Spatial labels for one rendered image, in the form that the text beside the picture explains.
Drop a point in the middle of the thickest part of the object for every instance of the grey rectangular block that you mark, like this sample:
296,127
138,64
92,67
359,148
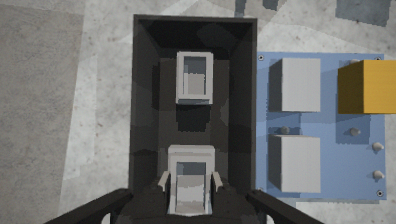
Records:
294,163
294,85

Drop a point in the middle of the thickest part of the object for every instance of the yellow rectangular block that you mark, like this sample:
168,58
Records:
367,87

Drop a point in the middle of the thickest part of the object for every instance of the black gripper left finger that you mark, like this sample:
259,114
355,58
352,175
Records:
123,206

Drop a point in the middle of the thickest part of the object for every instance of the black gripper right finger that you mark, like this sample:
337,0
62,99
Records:
250,209

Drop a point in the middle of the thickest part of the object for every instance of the grey open-top rectangular box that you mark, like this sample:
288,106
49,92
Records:
190,167
194,78

